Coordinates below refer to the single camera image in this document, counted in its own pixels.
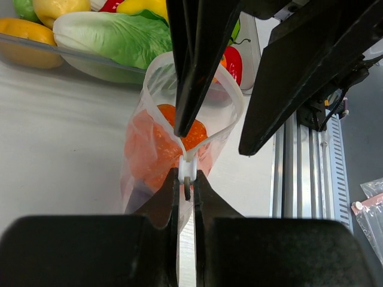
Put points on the grey plastic food tray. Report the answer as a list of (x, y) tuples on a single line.
[(107, 70)]

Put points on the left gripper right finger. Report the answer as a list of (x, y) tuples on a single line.
[(232, 250)]

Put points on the toy red bell pepper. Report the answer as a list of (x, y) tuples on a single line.
[(232, 61)]

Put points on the toy green vegetable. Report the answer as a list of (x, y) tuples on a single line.
[(25, 10)]

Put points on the spare clear plastic bags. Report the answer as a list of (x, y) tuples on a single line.
[(368, 214)]

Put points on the toy napa cabbage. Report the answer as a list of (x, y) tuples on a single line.
[(127, 40)]

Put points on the aluminium mounting rail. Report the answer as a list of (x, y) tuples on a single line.
[(301, 182)]

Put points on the toy yellow pepper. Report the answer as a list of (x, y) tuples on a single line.
[(157, 7)]

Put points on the white slotted cable duct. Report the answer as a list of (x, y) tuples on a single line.
[(341, 201)]

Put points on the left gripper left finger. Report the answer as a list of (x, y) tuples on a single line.
[(140, 249)]

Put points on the toy yellow pear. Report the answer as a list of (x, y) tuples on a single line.
[(49, 10)]

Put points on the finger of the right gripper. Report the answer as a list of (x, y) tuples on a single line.
[(317, 45), (200, 31)]

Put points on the toy red chili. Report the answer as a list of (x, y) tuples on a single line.
[(111, 6)]

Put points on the toy orange fruit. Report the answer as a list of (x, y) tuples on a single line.
[(27, 30)]

